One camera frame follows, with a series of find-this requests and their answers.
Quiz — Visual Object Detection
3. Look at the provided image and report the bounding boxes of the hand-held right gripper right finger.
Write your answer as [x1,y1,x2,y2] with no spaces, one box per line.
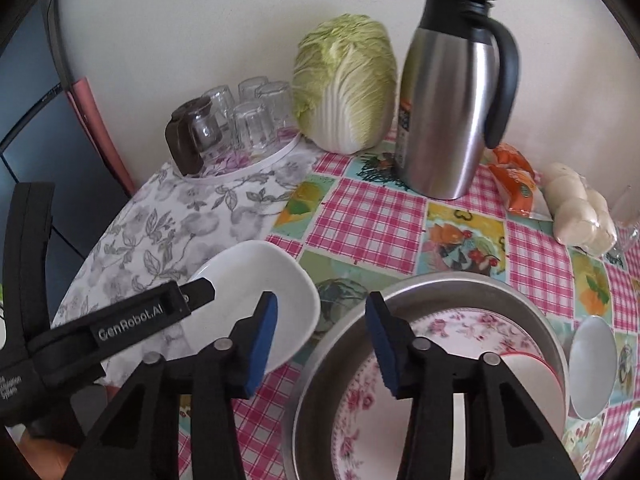
[365,291,576,480]

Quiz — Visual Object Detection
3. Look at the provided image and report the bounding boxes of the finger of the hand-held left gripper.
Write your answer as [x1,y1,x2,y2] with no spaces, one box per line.
[175,280,216,312]

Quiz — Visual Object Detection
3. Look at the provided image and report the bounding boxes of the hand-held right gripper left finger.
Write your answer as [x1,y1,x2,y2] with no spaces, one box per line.
[62,291,279,480]

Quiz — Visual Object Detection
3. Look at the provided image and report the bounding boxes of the white square bowl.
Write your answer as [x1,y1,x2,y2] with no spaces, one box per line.
[187,240,321,376]

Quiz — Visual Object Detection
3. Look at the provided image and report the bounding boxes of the large stainless steel basin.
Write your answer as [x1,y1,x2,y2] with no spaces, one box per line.
[282,272,571,480]

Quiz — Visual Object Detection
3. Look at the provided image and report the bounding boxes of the pink floral plate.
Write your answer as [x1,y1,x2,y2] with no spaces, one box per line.
[330,307,546,480]

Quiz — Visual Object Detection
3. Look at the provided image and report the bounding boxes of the white bowl with pink rim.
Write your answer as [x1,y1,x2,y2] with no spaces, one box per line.
[500,351,568,461]

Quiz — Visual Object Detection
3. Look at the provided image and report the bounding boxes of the grey floral cloth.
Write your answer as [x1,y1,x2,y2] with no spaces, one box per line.
[52,145,321,391]

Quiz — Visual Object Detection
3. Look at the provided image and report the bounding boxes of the pink checked patchwork tablecloth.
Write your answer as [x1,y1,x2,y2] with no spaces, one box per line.
[175,130,640,480]

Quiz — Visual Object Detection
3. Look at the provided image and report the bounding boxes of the white floral tray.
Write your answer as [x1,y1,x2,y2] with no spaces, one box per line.
[187,129,303,179]

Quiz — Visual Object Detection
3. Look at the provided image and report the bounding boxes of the clear drinking glass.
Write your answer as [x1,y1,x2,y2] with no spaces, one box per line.
[202,85,236,123]
[256,81,297,132]
[230,100,274,154]
[239,76,269,102]

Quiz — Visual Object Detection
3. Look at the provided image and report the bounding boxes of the pink board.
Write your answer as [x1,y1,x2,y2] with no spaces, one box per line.
[70,77,136,196]

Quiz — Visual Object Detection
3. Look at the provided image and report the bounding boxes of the blue cabinet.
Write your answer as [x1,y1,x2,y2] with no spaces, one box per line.
[0,0,133,286]

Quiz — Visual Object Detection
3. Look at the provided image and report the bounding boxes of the orange snack packet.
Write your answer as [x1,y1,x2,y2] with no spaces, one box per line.
[487,144,542,218]

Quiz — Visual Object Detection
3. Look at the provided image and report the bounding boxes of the bag of steamed buns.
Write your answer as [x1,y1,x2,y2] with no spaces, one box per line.
[542,162,618,256]

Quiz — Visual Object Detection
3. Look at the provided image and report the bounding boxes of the stainless steel thermos jug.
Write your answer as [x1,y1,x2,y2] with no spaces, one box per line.
[395,0,521,201]

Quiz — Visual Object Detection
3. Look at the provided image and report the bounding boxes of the napa cabbage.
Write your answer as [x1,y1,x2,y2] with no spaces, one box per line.
[291,14,399,153]

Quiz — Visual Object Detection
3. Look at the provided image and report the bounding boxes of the tall clear glass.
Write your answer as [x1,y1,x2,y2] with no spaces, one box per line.
[607,185,640,261]

